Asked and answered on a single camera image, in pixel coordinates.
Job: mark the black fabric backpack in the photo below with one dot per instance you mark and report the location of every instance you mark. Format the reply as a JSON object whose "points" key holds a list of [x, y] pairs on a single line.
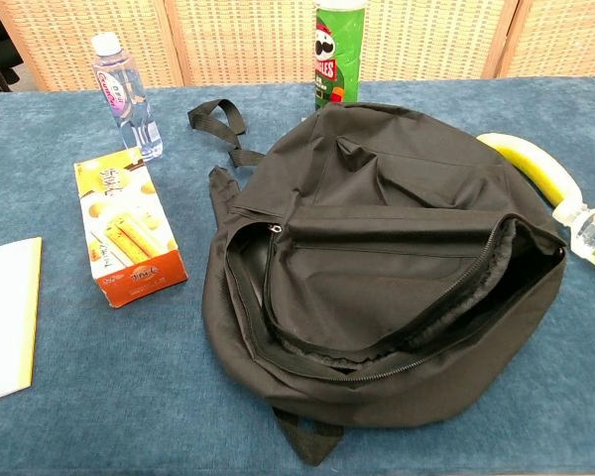
{"points": [[377, 277]]}

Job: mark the white notebook yellow edge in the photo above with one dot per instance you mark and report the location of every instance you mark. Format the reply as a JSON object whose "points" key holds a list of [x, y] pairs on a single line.
{"points": [[5, 317]]}

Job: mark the orange yellow snack box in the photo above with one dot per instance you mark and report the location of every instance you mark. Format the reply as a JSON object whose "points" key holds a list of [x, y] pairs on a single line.
{"points": [[129, 233]]}

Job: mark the green Pringles can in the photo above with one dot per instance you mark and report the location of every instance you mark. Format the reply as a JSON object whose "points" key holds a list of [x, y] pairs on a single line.
{"points": [[338, 54]]}

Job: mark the clear water bottle pink label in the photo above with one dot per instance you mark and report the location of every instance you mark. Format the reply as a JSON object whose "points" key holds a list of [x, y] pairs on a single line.
{"points": [[129, 99]]}

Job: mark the yellow banana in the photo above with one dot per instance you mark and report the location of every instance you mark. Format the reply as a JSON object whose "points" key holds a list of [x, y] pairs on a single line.
{"points": [[535, 166]]}

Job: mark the blue table cloth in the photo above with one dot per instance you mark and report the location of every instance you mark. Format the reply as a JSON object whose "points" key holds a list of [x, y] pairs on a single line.
{"points": [[104, 396]]}

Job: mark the clear bottle green label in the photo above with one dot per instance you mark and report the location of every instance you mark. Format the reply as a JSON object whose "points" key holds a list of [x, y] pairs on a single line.
{"points": [[592, 235]]}

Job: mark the black chair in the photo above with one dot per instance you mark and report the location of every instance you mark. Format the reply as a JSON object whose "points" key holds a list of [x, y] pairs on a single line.
{"points": [[0, 52]]}

